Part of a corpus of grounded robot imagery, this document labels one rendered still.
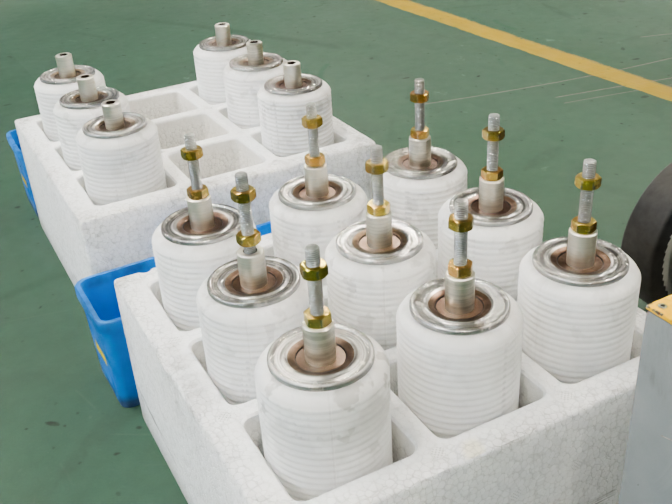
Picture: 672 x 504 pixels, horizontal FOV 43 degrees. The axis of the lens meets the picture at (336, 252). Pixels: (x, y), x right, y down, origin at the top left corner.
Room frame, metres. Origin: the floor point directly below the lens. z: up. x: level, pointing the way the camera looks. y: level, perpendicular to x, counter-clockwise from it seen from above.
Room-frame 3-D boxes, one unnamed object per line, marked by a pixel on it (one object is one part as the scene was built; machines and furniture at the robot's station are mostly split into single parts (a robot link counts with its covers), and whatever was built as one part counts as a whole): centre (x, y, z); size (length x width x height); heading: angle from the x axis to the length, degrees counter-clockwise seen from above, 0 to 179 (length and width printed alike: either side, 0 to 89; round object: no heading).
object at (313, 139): (0.75, 0.01, 0.30); 0.01 x 0.01 x 0.08
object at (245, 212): (0.59, 0.07, 0.31); 0.01 x 0.01 x 0.08
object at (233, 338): (0.59, 0.07, 0.16); 0.10 x 0.10 x 0.18
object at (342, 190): (0.75, 0.01, 0.25); 0.08 x 0.08 x 0.01
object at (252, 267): (0.59, 0.07, 0.26); 0.02 x 0.02 x 0.03
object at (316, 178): (0.75, 0.01, 0.26); 0.02 x 0.02 x 0.03
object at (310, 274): (0.49, 0.02, 0.32); 0.02 x 0.02 x 0.01; 17
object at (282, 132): (1.07, 0.04, 0.16); 0.10 x 0.10 x 0.18
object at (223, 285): (0.59, 0.07, 0.25); 0.08 x 0.08 x 0.01
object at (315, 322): (0.49, 0.02, 0.29); 0.02 x 0.02 x 0.01; 17
